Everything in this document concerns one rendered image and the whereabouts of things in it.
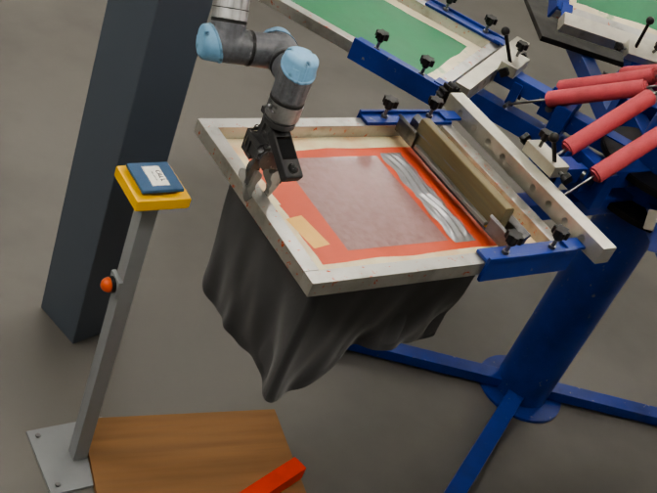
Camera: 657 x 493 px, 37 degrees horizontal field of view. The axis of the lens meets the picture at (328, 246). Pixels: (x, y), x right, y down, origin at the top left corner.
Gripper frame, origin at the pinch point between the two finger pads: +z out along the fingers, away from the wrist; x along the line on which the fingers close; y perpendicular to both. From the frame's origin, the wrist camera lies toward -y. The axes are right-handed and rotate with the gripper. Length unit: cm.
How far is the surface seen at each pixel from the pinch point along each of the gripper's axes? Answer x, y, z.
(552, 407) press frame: -151, -11, 96
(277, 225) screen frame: 0.7, -10.6, -0.8
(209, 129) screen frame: 0.8, 24.7, -1.0
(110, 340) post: 19, 10, 52
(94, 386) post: 20, 11, 69
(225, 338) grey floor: -45, 46, 98
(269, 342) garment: -9.8, -11.5, 36.0
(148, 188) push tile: 22.5, 8.1, 2.5
